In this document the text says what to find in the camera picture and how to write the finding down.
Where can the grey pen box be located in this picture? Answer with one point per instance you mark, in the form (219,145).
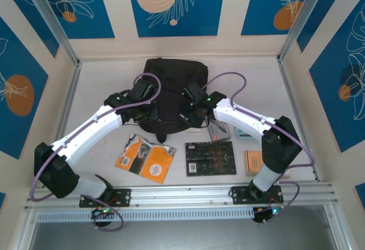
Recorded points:
(218,134)

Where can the black backpack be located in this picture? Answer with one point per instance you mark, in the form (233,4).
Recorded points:
(171,73)

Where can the light teal small case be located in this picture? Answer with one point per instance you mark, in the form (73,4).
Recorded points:
(241,133)

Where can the black paperback gold print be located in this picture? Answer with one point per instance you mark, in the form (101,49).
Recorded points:
(211,158)

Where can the orange paperback book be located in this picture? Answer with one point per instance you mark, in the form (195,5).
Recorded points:
(154,164)

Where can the tan paperback book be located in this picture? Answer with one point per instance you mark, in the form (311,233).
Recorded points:
(252,161)

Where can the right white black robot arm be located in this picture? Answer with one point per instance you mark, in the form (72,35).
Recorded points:
(242,118)

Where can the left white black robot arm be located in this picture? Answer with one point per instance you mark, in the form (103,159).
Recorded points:
(85,136)

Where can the aluminium side rail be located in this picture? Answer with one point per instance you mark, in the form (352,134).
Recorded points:
(288,87)
(68,101)

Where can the aluminium mounting rail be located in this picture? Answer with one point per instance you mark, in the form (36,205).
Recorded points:
(182,195)

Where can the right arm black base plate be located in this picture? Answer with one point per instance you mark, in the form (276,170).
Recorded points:
(239,195)

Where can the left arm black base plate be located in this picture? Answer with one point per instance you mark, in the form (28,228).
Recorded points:
(122,197)

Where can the aluminium frame post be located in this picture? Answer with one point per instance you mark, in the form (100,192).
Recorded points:
(51,19)
(301,19)

